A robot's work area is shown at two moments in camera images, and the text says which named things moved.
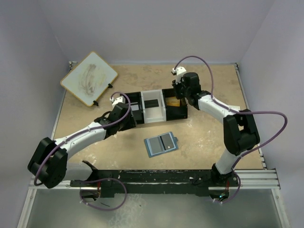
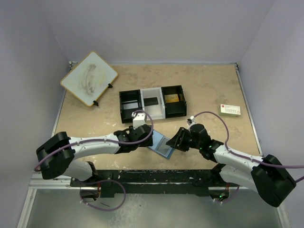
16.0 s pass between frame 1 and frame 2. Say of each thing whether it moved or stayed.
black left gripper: moved
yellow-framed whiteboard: stayed
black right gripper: moved
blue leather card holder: moved
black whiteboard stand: stayed
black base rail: stayed
